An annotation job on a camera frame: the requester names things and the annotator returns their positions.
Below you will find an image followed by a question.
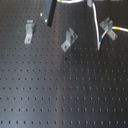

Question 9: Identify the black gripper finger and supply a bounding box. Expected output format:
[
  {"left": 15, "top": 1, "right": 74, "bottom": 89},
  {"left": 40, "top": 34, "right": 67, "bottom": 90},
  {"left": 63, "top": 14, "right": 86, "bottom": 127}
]
[{"left": 42, "top": 0, "right": 57, "bottom": 26}]

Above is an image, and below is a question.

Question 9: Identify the white cable with coloured bands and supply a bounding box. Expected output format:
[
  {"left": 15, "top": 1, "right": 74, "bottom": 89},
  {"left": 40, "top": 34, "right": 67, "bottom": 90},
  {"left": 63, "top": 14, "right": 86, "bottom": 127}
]
[{"left": 56, "top": 0, "right": 128, "bottom": 51}]

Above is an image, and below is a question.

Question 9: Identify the left grey metal cable clip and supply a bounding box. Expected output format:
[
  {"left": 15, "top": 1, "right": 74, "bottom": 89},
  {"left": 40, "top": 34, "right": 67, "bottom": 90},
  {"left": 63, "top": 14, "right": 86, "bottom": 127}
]
[{"left": 24, "top": 20, "right": 35, "bottom": 44}]

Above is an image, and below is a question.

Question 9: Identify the grey metal cable clip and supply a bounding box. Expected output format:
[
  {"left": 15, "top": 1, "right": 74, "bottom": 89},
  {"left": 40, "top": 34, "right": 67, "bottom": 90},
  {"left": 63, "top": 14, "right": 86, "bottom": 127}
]
[
  {"left": 24, "top": 20, "right": 35, "bottom": 44},
  {"left": 61, "top": 29, "right": 78, "bottom": 52},
  {"left": 100, "top": 17, "right": 117, "bottom": 40}
]

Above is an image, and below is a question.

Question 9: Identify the middle grey metal cable clip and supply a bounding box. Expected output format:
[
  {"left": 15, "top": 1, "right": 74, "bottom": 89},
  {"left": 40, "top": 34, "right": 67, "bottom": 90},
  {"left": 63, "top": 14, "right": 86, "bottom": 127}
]
[{"left": 61, "top": 29, "right": 78, "bottom": 52}]

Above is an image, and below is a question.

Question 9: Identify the grey cable anchor block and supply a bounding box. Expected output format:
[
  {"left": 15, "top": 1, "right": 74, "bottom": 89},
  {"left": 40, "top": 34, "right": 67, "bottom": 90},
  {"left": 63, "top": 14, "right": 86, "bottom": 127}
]
[{"left": 87, "top": 0, "right": 94, "bottom": 7}]

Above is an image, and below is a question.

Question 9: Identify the right grey metal cable clip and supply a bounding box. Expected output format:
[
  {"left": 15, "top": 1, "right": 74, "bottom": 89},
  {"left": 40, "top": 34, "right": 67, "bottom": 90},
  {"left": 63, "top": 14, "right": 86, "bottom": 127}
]
[{"left": 100, "top": 17, "right": 117, "bottom": 40}]

